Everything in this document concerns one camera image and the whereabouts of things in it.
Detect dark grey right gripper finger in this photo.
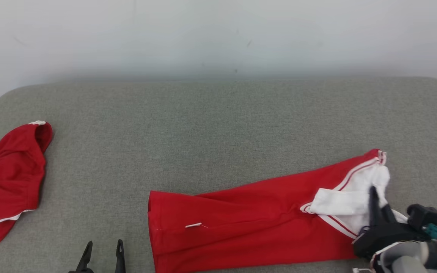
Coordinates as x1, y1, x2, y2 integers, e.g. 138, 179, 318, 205
368, 186, 396, 228

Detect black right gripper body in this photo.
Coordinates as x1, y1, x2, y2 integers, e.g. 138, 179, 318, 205
353, 222, 431, 259

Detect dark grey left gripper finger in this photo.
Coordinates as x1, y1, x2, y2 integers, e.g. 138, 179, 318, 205
76, 241, 93, 273
115, 239, 126, 273

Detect red shorts with white trim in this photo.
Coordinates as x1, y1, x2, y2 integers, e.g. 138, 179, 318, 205
0, 121, 53, 250

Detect red jersey with white trim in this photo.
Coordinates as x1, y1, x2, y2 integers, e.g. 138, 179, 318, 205
148, 149, 409, 273

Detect grey fabric sofa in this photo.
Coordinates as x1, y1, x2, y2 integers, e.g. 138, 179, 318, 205
0, 77, 437, 273

